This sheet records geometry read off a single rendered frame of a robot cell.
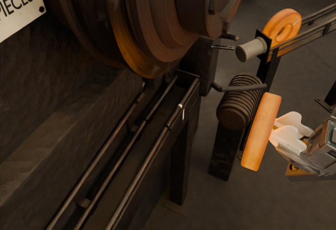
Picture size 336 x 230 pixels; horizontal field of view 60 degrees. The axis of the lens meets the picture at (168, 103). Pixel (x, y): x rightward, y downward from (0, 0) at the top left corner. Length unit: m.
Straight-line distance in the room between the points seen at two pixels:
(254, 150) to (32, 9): 0.41
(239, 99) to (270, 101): 0.51
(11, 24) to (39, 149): 0.21
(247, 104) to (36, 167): 0.75
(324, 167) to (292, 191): 0.95
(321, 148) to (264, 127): 0.10
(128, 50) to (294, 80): 1.71
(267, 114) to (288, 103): 1.35
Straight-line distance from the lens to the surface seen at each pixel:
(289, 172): 0.67
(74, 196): 0.63
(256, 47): 1.04
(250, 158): 0.55
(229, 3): 0.57
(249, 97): 1.09
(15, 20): 0.44
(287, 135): 0.56
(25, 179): 0.52
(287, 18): 1.07
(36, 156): 0.53
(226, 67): 2.02
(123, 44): 0.40
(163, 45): 0.48
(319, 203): 1.56
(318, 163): 0.59
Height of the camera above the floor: 1.28
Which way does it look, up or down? 47 degrees down
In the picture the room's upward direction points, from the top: straight up
